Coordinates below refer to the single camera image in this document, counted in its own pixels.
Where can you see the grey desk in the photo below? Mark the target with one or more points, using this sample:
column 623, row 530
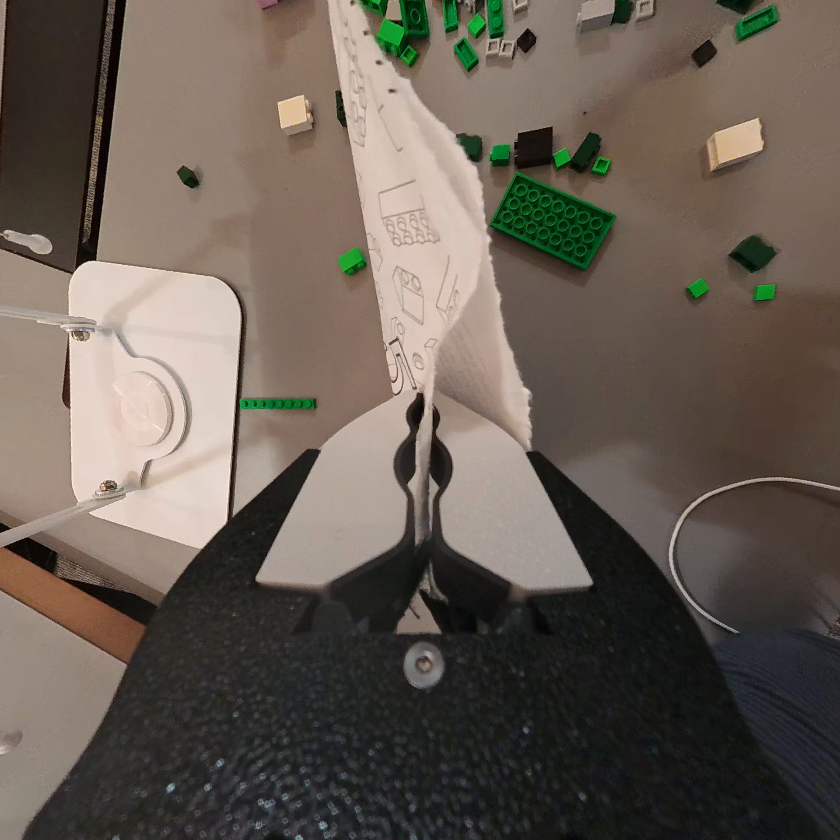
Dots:
column 262, row 197

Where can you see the dark green tall brick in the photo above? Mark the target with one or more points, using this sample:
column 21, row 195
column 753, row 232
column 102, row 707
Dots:
column 341, row 108

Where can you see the large green studded plate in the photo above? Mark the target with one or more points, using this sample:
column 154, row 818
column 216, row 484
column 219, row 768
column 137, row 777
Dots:
column 552, row 220

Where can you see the green flat tile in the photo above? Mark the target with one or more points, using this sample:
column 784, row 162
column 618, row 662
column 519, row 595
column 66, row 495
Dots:
column 500, row 154
column 601, row 165
column 562, row 159
column 764, row 292
column 697, row 288

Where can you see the small dark green brick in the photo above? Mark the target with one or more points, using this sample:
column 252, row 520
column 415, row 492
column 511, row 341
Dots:
column 188, row 177

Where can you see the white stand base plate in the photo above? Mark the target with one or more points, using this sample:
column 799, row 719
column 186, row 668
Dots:
column 210, row 328

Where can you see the long green plate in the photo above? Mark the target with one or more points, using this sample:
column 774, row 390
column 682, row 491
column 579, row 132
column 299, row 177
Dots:
column 278, row 403

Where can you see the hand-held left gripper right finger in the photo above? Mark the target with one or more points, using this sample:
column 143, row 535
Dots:
column 512, row 518

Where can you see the green two-stud brick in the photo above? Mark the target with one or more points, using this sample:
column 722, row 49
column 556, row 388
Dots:
column 352, row 261

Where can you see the dark green slope brick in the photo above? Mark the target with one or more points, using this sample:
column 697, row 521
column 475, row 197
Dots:
column 753, row 254

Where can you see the small black brick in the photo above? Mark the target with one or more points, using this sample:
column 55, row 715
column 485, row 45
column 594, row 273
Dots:
column 703, row 52

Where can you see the large cream brick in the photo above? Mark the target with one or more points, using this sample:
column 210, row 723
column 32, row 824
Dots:
column 735, row 145

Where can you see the dark green long brick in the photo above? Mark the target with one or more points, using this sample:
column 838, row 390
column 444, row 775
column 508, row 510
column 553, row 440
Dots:
column 585, row 152

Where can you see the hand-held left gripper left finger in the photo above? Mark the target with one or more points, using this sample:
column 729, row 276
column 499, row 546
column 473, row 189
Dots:
column 341, row 512

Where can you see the white paper bag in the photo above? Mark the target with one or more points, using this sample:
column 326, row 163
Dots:
column 459, row 216

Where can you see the black square brick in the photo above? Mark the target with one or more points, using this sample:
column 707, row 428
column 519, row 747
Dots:
column 534, row 148

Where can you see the white square brick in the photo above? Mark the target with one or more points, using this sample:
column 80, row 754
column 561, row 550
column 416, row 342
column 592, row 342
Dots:
column 295, row 115

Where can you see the person's torso in ribbed sweater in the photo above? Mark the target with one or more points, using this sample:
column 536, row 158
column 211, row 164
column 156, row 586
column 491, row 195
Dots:
column 787, row 728

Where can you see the white table with wooden edge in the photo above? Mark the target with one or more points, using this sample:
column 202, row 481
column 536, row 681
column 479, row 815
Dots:
column 59, row 604

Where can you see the black rectangular panel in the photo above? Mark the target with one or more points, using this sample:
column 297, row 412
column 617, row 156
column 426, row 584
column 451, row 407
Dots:
column 52, row 131

